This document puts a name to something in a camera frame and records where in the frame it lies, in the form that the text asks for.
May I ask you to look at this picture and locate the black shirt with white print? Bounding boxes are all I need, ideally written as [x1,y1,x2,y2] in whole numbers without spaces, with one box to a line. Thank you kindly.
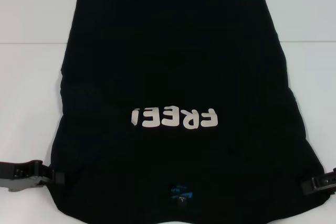
[46,0,331,224]

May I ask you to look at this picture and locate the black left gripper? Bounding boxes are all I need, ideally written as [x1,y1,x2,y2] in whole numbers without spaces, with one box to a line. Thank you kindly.
[0,159,65,192]

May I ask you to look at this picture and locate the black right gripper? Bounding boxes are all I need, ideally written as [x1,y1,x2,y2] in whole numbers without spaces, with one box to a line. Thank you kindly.
[300,167,336,196]

